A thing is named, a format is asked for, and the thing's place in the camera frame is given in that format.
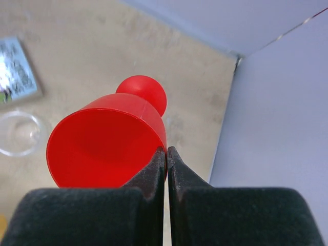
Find colourful children's book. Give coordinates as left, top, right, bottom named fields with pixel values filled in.
left=1, top=37, right=43, bottom=108

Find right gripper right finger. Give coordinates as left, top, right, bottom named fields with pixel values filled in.
left=167, top=147, right=324, bottom=245

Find clear glass on table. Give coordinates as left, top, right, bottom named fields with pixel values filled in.
left=1, top=110, right=48, bottom=157

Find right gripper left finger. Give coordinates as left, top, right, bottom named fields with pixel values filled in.
left=1, top=148, right=166, bottom=245

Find orange plastic goblet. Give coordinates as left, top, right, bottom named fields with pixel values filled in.
left=0, top=215, right=7, bottom=234

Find red plastic goblet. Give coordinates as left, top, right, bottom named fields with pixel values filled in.
left=46, top=75, right=167, bottom=188

